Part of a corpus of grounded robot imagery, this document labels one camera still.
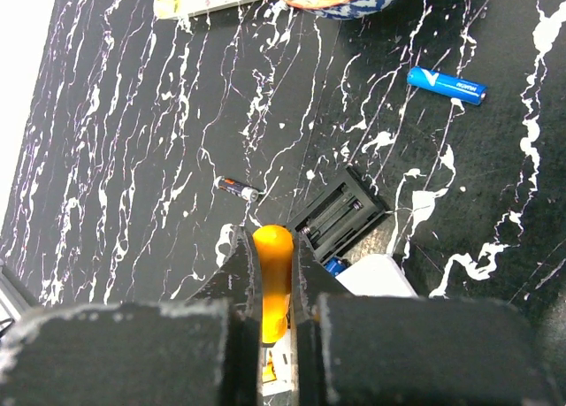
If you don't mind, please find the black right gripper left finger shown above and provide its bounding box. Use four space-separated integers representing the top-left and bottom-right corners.
1 226 262 405

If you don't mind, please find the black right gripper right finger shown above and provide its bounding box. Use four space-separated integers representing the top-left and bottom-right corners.
291 234 560 405

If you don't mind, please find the white remote control with batteries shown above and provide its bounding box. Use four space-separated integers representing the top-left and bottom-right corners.
262 254 417 404

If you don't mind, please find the blue battery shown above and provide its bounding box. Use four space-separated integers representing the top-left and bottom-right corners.
324 257 350 277
407 66 487 105

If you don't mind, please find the yellow handled screwdriver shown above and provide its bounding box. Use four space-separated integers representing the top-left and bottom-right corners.
253 225 294 344

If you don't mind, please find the black remote control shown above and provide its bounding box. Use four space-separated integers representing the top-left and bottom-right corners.
287 166 386 264

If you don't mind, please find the small battery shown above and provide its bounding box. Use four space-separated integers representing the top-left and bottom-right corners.
214 176 259 203

